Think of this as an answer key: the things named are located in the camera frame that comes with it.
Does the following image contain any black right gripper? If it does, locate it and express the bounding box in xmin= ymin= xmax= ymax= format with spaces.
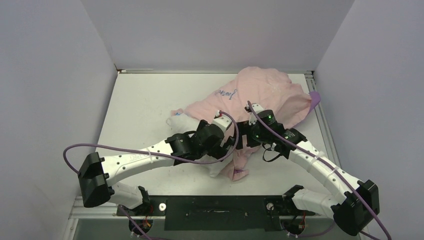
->
xmin=231 ymin=119 xmax=272 ymax=149

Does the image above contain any white pillow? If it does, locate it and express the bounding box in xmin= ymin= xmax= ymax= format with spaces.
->
xmin=166 ymin=113 xmax=233 ymax=178

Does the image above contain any purple Elsa print pillowcase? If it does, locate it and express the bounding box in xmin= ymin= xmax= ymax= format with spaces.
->
xmin=170 ymin=66 xmax=322 ymax=182

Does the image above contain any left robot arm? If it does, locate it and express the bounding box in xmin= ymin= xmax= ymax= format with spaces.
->
xmin=78 ymin=116 xmax=237 ymax=215

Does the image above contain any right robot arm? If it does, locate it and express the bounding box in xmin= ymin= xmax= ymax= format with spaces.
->
xmin=237 ymin=109 xmax=380 ymax=236

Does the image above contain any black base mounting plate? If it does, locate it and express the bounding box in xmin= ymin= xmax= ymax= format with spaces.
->
xmin=124 ymin=195 xmax=313 ymax=232

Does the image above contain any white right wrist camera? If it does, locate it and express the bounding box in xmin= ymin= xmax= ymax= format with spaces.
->
xmin=245 ymin=102 xmax=265 ymax=126

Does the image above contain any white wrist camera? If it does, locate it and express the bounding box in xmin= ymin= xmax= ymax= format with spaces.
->
xmin=212 ymin=110 xmax=233 ymax=133
xmin=245 ymin=102 xmax=265 ymax=126

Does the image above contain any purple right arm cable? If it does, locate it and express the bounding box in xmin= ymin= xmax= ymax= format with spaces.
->
xmin=247 ymin=100 xmax=393 ymax=240

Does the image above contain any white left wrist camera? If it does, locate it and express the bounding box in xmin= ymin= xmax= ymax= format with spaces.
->
xmin=212 ymin=110 xmax=233 ymax=133

